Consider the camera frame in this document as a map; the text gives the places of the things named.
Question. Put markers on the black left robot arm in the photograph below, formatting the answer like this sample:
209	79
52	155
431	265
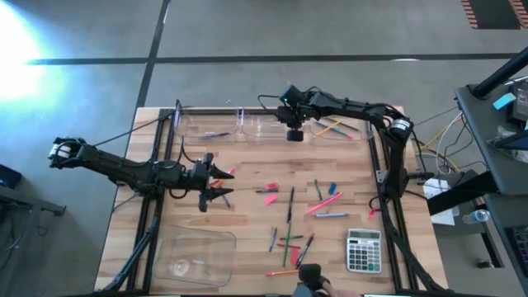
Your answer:
123	171

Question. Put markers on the black and silver pen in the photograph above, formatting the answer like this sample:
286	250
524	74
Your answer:
305	251

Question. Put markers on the dark blue crayon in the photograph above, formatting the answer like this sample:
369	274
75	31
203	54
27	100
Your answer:
226	201

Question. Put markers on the black box device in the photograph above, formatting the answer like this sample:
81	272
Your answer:
520	103

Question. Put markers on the large clear plastic bin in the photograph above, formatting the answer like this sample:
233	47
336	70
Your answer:
194	255

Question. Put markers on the black diagonal pole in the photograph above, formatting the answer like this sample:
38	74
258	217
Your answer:
501	74

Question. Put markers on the blue sticky note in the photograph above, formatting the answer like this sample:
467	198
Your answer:
504	101

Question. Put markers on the black floor stand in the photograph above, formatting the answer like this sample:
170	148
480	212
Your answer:
37	205

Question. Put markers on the red eraser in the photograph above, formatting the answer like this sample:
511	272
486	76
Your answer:
293	256

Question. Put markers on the orange-red printed eraser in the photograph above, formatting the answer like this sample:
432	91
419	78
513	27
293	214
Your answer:
272	186

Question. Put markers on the black desk support beam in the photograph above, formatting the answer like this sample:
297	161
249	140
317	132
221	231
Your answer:
462	192

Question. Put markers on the dark tablet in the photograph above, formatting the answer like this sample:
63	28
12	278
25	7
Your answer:
511	142

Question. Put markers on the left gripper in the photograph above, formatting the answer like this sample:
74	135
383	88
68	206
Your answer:
198	178

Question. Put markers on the black box on floor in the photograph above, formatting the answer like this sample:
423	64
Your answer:
9	177

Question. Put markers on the small black frame knob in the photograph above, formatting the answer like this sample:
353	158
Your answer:
178	104

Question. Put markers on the white paper sheet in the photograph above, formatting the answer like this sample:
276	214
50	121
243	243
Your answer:
445	216

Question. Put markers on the dark green pencil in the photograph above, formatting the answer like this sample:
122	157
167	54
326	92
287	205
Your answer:
344	124

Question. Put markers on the dark keyboard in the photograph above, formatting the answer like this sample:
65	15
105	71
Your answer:
520	247

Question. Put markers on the lavender pen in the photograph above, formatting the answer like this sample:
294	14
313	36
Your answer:
332	215

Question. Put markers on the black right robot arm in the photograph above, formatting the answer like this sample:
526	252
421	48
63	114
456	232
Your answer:
354	109

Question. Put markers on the clear water bottle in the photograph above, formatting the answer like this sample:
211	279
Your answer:
476	216

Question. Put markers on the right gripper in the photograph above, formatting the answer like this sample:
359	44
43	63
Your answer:
293	115

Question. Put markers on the black mat with striped edges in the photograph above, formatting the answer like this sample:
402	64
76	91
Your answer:
495	14

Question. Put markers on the grey side desk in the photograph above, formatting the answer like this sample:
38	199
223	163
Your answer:
495	173

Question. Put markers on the person's forearm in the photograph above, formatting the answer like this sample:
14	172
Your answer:
344	293

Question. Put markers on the small red clip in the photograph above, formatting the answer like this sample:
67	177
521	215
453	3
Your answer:
372	213

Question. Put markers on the grey desk calculator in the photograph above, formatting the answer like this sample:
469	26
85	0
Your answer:
364	251

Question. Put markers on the yellow pencil with pink eraser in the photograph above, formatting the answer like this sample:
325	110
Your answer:
330	127

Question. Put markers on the long dark pen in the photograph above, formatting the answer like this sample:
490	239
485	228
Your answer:
290	205

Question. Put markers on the small black floor object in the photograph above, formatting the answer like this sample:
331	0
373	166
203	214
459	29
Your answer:
483	263

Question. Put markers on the orange pencil with pink eraser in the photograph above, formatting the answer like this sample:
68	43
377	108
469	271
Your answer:
218	182
282	272

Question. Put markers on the grey arm base bracket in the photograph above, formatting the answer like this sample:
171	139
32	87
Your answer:
381	176

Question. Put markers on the blue pencil with red end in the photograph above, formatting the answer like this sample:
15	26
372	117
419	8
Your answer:
339	131

